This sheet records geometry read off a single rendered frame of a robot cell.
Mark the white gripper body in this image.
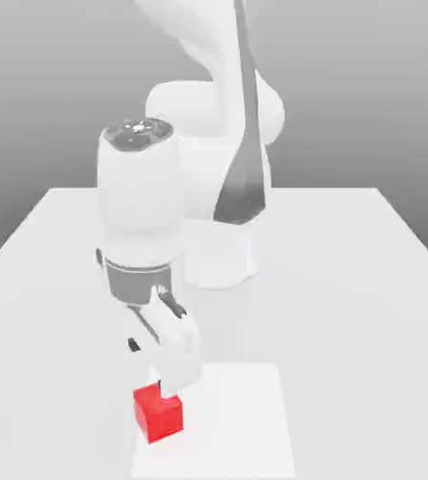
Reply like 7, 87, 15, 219
125, 296, 204, 393

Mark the small red cube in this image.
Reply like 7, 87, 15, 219
132, 380, 184, 445

